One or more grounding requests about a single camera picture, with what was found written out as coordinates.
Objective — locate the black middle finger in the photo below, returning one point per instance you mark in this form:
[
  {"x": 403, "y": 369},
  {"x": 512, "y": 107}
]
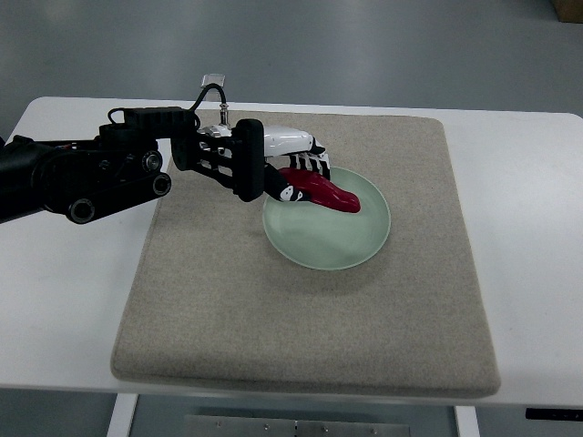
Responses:
[{"x": 313, "y": 163}]

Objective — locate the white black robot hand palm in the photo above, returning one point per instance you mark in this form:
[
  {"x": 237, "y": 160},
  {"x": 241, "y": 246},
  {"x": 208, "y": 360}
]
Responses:
[{"x": 252, "y": 140}]

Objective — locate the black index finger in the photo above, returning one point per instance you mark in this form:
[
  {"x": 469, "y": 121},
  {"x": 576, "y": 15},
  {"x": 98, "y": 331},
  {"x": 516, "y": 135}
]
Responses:
[{"x": 323, "y": 161}]

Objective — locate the black white thumb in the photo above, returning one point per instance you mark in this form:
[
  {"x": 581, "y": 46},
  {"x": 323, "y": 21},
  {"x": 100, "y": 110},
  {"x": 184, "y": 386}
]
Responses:
[{"x": 277, "y": 186}]

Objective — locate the red pepper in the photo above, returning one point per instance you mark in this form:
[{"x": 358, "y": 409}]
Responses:
[{"x": 321, "y": 191}]

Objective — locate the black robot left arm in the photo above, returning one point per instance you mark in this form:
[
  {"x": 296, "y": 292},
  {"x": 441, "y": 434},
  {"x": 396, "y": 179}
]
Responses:
[{"x": 121, "y": 167}]

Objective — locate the light green plate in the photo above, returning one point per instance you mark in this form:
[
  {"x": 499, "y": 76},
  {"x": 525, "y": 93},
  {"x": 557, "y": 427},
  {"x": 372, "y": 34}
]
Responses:
[{"x": 317, "y": 237}]

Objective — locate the clear plastic floor piece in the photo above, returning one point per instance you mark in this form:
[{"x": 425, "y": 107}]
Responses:
[{"x": 213, "y": 94}]

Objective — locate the beige fabric mat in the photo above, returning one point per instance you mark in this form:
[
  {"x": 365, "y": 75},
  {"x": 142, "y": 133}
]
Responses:
[{"x": 214, "y": 304}]

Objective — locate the white table leg left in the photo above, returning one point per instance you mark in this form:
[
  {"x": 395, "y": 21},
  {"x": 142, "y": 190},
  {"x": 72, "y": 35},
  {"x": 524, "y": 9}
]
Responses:
[{"x": 122, "y": 415}]

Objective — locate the white table leg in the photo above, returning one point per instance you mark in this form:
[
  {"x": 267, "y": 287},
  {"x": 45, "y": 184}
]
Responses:
[
  {"x": 122, "y": 415},
  {"x": 466, "y": 421}
]

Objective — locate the cardboard box corner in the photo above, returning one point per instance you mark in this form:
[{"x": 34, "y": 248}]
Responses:
[{"x": 569, "y": 11}]

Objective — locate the white table leg right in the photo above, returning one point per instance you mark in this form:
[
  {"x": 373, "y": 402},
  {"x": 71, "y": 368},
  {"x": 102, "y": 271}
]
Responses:
[{"x": 466, "y": 421}]

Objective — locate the black table control panel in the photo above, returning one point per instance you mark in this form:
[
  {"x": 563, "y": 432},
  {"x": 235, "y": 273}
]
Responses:
[{"x": 560, "y": 415}]

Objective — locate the metal table base plate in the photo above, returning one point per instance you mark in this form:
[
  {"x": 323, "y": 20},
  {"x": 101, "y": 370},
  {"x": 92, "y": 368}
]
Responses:
[{"x": 207, "y": 425}]

